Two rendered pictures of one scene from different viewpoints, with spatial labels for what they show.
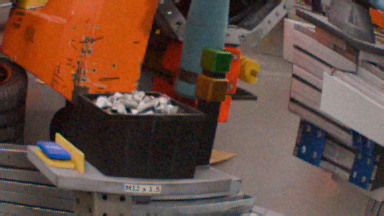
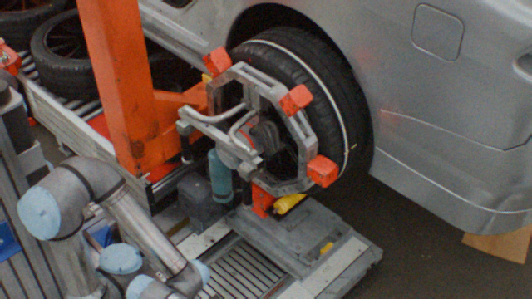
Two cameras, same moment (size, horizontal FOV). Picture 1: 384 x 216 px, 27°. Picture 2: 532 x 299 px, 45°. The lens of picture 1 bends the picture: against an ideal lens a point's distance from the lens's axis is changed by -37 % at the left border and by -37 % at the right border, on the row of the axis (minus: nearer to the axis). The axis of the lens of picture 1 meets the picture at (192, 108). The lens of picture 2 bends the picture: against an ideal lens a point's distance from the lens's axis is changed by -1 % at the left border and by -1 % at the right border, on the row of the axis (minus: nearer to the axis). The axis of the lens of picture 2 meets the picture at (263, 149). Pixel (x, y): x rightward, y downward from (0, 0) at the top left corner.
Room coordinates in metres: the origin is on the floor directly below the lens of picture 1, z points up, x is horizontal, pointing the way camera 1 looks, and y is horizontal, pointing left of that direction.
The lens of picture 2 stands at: (2.53, -1.86, 2.52)
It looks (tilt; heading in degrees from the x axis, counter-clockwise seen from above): 44 degrees down; 86
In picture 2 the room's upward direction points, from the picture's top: 2 degrees counter-clockwise
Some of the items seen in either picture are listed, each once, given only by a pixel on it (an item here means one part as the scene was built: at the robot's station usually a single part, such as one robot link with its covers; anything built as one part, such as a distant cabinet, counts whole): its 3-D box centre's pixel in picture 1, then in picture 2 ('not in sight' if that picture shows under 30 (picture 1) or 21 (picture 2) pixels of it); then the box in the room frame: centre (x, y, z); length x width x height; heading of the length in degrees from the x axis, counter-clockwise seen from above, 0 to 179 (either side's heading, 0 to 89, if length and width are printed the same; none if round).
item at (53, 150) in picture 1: (53, 152); not in sight; (1.80, 0.25, 0.47); 0.07 x 0.07 x 0.02; 40
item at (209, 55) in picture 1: (216, 59); not in sight; (2.04, -0.03, 0.64); 0.04 x 0.04 x 0.04; 40
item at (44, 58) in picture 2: not in sight; (91, 51); (1.76, 1.32, 0.39); 0.66 x 0.66 x 0.24
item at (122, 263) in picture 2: not in sight; (120, 269); (2.18, -0.72, 0.98); 0.13 x 0.12 x 0.14; 52
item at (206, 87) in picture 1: (211, 87); not in sight; (2.04, -0.03, 0.59); 0.04 x 0.04 x 0.04; 40
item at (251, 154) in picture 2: not in sight; (253, 124); (2.61, -0.17, 1.03); 0.19 x 0.18 x 0.11; 40
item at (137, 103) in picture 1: (129, 132); not in sight; (1.94, 0.10, 0.51); 0.20 x 0.14 x 0.13; 129
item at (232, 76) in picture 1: (194, 74); (268, 190); (2.67, 0.01, 0.48); 0.16 x 0.12 x 0.17; 40
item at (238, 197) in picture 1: (141, 196); (288, 225); (2.77, 0.09, 0.13); 0.50 x 0.36 x 0.10; 130
